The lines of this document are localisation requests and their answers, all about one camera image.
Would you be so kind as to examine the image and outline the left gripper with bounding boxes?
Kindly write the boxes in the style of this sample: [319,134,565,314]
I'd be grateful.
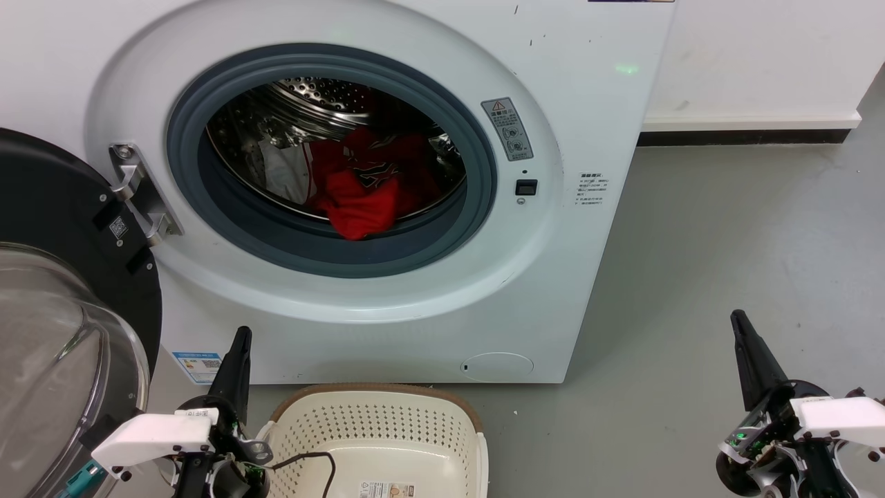
[176,326,272,498]

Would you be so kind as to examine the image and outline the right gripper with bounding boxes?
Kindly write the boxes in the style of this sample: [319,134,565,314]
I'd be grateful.
[716,310,861,498]

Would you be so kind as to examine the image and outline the red garment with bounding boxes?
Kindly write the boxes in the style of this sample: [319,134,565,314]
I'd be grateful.
[308,126,443,241]

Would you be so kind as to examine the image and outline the cream perforated laundry basket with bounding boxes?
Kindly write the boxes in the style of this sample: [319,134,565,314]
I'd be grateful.
[256,384,490,498]

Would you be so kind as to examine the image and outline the black glass washer door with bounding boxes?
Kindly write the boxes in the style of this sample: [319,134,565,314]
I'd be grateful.
[0,128,163,498]

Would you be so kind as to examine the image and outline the stainless steel washing machine drum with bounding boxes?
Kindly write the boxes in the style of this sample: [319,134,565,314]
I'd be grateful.
[205,76,467,222]

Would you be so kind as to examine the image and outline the blue energy label sticker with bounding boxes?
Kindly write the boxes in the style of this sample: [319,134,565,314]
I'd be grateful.
[171,351,223,385]

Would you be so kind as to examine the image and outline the grey rubber door gasket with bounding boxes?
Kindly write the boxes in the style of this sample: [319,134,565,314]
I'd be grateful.
[166,43,499,279]

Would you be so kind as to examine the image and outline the silver door hinge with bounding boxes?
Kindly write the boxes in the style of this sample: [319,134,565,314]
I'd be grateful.
[109,143,184,248]

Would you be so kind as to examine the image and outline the white garment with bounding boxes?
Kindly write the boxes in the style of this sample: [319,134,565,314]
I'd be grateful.
[259,138,315,205]

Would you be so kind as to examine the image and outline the small text label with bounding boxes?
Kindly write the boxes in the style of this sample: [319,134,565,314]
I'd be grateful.
[577,172,609,207]

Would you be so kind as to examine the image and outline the round drain filter cover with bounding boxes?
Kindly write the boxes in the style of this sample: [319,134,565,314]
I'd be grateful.
[460,352,534,382]

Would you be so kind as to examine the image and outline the white front-load washing machine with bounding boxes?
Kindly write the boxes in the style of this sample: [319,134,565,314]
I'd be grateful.
[0,0,677,385]

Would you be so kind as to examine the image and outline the grey warning sticker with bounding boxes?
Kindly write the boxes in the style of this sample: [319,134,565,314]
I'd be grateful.
[481,97,534,162]

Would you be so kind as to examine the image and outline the thin black cable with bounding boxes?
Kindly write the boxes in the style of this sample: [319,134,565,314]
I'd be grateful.
[268,451,337,498]

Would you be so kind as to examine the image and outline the black wall baseboard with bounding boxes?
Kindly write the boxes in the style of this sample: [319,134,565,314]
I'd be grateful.
[637,129,853,147]

